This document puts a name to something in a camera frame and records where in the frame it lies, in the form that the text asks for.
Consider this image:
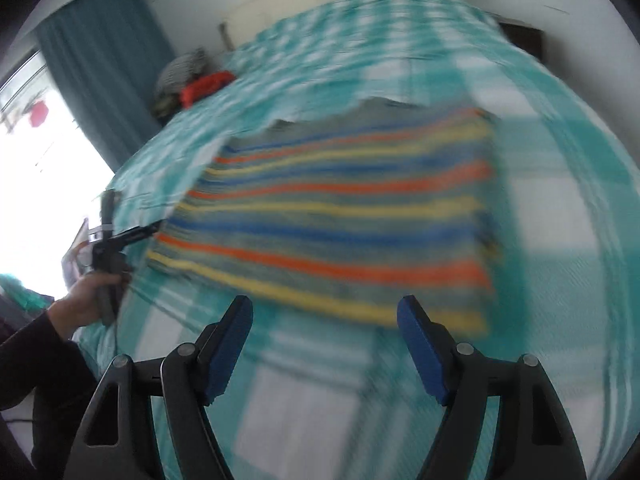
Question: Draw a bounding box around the bright window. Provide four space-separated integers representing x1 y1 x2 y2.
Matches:
0 47 118 301

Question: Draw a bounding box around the dark wooden nightstand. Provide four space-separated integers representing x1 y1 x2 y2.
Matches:
497 17 546 61

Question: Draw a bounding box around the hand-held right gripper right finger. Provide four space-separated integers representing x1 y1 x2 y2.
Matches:
396 295 588 480

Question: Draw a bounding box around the grey striped cloth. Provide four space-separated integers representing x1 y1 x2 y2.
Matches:
152 47 208 121

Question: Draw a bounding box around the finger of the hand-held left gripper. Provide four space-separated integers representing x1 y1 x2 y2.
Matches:
112 219 166 249

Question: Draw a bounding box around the green plaid blanket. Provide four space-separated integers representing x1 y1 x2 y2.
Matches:
75 0 640 480

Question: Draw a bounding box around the striped knit sweater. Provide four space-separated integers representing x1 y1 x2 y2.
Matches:
145 99 503 336

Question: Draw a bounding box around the person's left hand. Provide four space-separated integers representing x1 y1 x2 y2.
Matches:
52 272 133 341

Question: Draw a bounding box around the red cloth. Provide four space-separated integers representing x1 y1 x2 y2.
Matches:
180 71 236 108

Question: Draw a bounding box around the person's left forearm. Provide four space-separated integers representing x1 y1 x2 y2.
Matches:
0 307 101 480

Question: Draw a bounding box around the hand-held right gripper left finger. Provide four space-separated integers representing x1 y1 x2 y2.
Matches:
62 295 253 480

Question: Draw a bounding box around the teal curtain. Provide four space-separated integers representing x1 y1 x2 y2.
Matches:
35 0 176 173

